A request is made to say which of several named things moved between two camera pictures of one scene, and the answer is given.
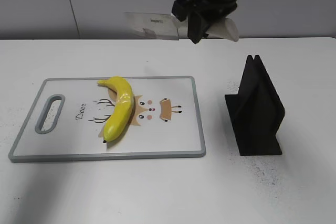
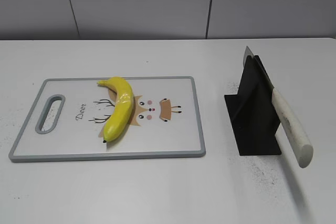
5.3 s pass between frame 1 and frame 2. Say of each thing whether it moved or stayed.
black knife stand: stayed
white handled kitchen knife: moved
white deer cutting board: stayed
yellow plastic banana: stayed
